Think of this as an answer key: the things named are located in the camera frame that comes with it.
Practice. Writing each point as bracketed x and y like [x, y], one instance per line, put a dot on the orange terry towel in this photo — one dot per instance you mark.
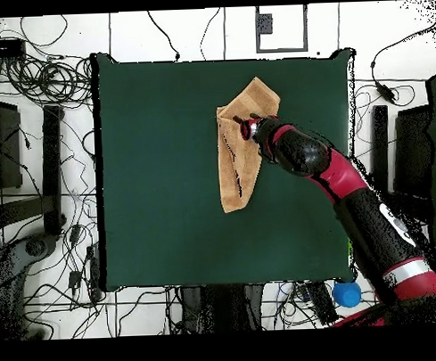
[238, 162]

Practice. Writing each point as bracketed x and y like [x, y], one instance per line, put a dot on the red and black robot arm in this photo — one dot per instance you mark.
[302, 152]

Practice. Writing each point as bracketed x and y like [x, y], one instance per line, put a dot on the large black flat case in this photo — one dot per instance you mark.
[413, 152]
[4, 148]

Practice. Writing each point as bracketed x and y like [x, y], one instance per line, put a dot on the small dark square plate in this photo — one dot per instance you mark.
[265, 24]

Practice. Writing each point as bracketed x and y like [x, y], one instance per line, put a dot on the black upright stand bar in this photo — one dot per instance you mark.
[380, 146]
[52, 168]

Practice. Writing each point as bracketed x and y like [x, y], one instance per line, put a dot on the dark green table cloth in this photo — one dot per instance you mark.
[170, 235]

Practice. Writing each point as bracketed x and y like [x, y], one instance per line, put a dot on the black power strip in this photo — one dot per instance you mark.
[94, 270]
[322, 303]

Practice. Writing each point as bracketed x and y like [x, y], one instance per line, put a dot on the blue round object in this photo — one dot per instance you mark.
[346, 295]

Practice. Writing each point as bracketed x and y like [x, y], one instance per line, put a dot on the black power adapter brick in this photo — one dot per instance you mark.
[75, 233]
[74, 279]

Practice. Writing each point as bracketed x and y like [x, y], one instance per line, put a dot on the dark swivel chair base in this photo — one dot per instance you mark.
[34, 247]

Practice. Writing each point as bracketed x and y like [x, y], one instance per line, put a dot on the grey square floor frame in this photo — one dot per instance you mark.
[281, 50]

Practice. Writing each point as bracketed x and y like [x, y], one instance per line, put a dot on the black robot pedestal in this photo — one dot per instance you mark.
[222, 308]

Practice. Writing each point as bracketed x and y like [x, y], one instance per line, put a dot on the black network switch box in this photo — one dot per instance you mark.
[4, 48]

